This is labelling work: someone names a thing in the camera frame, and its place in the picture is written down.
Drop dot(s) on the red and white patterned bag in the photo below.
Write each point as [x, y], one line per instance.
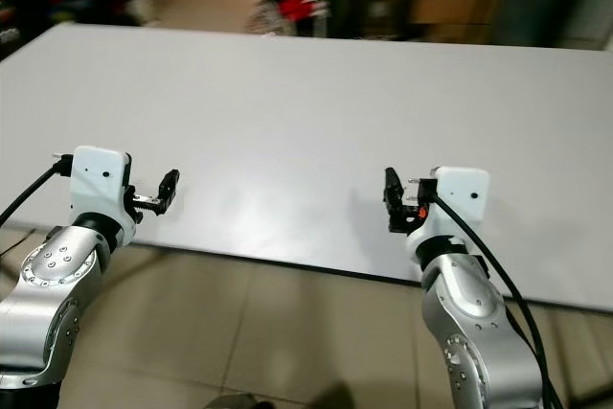
[292, 2]

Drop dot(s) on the grey robot foot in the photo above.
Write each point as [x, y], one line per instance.
[239, 401]

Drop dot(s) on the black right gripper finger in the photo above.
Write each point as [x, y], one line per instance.
[421, 184]
[394, 200]

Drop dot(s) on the brown cardboard box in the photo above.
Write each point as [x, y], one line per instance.
[455, 3]

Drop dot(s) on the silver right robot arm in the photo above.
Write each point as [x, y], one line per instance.
[469, 313]

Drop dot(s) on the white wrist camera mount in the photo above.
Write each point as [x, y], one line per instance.
[460, 200]
[98, 179]

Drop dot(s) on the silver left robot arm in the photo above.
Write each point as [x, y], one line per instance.
[48, 284]

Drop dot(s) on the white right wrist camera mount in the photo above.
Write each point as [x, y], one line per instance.
[460, 200]

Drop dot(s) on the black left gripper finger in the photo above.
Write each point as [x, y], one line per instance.
[170, 191]

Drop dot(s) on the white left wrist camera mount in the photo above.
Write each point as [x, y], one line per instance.
[98, 179]

